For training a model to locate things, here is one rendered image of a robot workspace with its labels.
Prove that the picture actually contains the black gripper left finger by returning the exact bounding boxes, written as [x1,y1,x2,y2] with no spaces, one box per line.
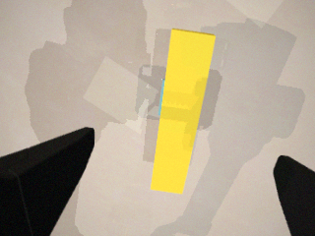
[0,127,95,236]

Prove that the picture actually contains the yellow bar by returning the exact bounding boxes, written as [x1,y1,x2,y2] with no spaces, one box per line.
[151,29,216,194]

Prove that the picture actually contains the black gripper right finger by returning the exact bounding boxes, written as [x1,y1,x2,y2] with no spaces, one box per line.
[273,155,315,236]

